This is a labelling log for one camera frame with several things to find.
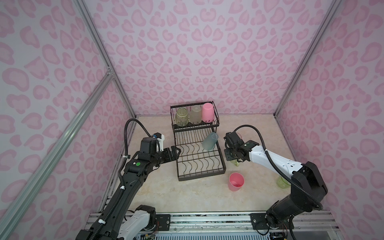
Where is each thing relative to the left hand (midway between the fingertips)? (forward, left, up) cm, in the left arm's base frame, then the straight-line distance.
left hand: (174, 149), depth 77 cm
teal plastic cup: (+15, -20, -14) cm, 29 cm away
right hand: (+4, -31, -11) cm, 33 cm away
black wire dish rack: (+2, -10, -19) cm, 22 cm away
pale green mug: (-5, -31, -4) cm, 31 cm away
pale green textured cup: (+21, -11, +4) cm, 24 cm away
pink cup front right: (-10, -33, -20) cm, 40 cm away
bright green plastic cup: (+17, -3, +6) cm, 18 cm away
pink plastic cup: (+20, -18, +4) cm, 28 cm away
